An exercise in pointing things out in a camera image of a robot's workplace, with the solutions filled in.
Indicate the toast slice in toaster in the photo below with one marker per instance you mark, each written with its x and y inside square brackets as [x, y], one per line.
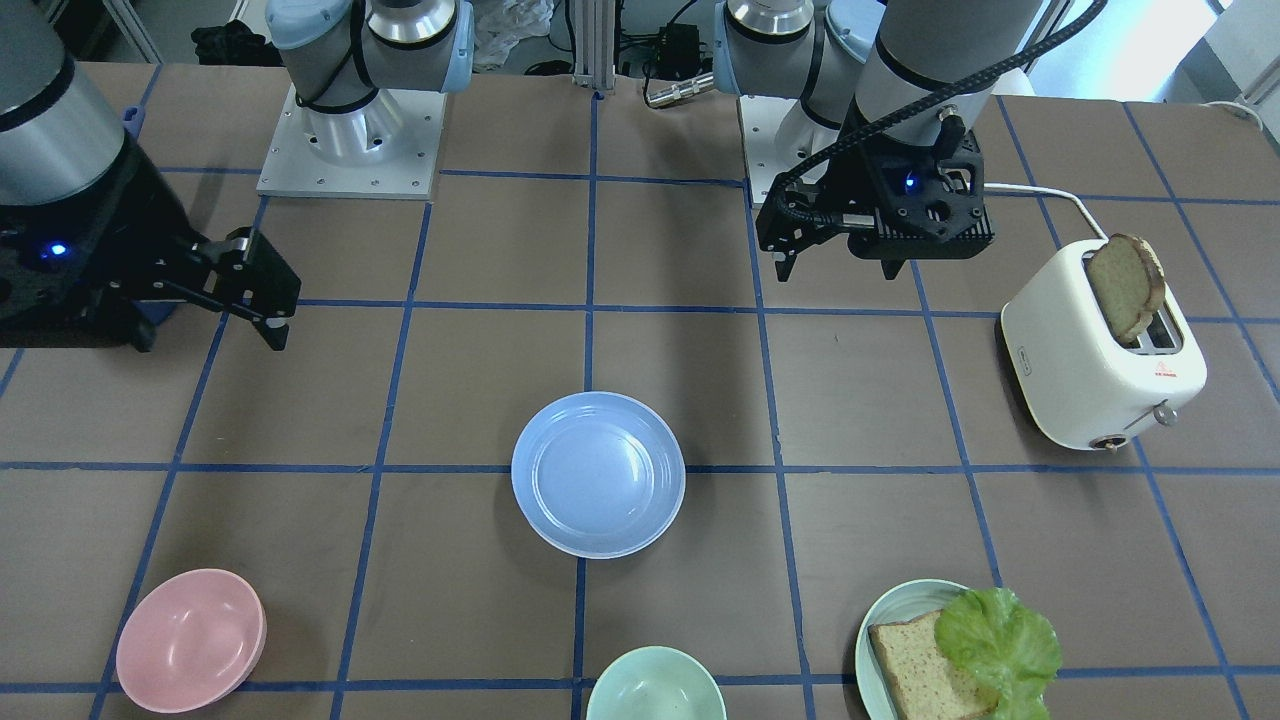
[1129, 284]

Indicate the white toaster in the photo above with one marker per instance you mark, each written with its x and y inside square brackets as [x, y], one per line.
[1082, 389]

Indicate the green plate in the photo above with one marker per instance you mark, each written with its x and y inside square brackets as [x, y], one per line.
[904, 602]

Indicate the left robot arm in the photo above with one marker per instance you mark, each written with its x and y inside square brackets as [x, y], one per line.
[850, 63]

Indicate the blue plate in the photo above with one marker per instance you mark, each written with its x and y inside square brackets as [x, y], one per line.
[598, 475]

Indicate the white chair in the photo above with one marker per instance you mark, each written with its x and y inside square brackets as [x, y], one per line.
[1014, 82]

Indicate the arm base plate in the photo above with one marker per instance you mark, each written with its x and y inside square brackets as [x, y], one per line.
[776, 135]
[386, 150]

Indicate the pink bowl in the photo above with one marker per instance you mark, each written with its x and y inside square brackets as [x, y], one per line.
[191, 641]

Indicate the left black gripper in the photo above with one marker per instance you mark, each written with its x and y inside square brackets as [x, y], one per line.
[843, 178]

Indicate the aluminium frame post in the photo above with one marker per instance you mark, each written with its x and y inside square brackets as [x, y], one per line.
[595, 40]

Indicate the bread slice on plate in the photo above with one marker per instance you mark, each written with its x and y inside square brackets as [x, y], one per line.
[921, 681]

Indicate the green lettuce leaf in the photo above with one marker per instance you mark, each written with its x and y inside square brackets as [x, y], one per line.
[1004, 646]

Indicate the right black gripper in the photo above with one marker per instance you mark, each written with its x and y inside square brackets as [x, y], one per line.
[118, 232]

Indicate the blue saucepan with lid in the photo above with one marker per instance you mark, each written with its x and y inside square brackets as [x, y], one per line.
[157, 311]

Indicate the green bowl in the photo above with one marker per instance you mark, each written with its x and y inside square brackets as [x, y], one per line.
[656, 682]

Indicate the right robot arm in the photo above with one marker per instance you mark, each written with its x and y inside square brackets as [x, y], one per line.
[60, 134]

